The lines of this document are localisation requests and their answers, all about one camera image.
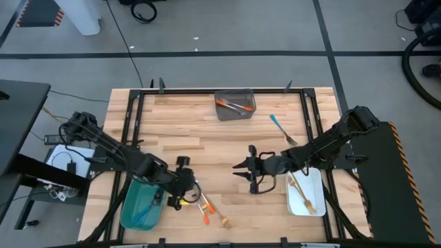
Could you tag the grey translucent plastic bin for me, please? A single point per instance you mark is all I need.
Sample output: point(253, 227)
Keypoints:
point(227, 115)

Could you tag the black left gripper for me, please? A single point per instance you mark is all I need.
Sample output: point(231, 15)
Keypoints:
point(184, 180)

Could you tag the black desk support frame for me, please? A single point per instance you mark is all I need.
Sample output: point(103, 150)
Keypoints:
point(51, 170)

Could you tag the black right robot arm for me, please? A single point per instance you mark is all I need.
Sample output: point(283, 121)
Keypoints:
point(330, 141)

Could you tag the black desk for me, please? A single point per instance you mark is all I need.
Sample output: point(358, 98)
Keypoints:
point(20, 120)

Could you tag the white plastic tray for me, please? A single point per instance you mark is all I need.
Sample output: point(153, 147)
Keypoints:
point(315, 182)

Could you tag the black table clamp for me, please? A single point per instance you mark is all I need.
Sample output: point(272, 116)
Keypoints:
point(284, 242)
point(161, 86)
point(288, 87)
point(152, 84)
point(162, 242)

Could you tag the small black foot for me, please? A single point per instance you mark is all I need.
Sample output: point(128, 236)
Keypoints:
point(31, 223)

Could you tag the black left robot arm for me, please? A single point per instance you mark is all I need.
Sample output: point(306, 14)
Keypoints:
point(113, 149)

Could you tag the teal plastic tray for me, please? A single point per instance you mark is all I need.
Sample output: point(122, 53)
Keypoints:
point(153, 220)

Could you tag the small black hazard-striped mat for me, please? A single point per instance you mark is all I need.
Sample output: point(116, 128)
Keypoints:
point(38, 13)

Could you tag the small black charger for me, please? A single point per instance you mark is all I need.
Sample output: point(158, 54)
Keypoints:
point(71, 167)

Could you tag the white flat box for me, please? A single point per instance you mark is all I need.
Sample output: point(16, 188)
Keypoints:
point(82, 165)

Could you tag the large black hazard-striped mat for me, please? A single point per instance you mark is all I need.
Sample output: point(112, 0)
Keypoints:
point(386, 193)

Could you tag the black power adapter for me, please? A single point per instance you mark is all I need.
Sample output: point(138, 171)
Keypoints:
point(51, 140)

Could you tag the white cylindrical post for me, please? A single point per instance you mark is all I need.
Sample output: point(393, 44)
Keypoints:
point(81, 17)

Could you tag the black aluminium table frame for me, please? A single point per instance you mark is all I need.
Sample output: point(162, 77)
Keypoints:
point(189, 91)

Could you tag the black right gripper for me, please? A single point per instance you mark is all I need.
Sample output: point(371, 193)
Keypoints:
point(272, 165)

